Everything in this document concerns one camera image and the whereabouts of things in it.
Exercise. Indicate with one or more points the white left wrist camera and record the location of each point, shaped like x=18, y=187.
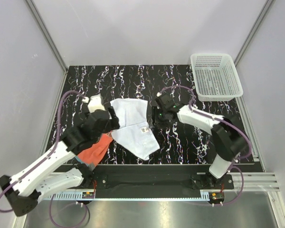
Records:
x=94, y=103

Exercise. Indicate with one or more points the white plastic mesh basket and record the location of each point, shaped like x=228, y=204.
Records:
x=215, y=77

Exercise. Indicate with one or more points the white terry towel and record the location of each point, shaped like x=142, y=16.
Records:
x=134, y=133

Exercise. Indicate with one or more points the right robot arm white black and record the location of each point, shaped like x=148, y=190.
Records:
x=228, y=139

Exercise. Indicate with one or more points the aluminium frame rail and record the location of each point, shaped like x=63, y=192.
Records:
x=244, y=182

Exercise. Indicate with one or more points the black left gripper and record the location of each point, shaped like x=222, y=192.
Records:
x=113, y=123

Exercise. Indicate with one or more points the orange patterned towel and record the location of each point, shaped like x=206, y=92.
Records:
x=93, y=155

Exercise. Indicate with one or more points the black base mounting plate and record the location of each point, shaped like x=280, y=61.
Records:
x=191, y=176

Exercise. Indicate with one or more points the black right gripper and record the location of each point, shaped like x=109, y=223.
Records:
x=155, y=110

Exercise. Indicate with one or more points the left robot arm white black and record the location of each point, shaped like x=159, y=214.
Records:
x=26, y=189

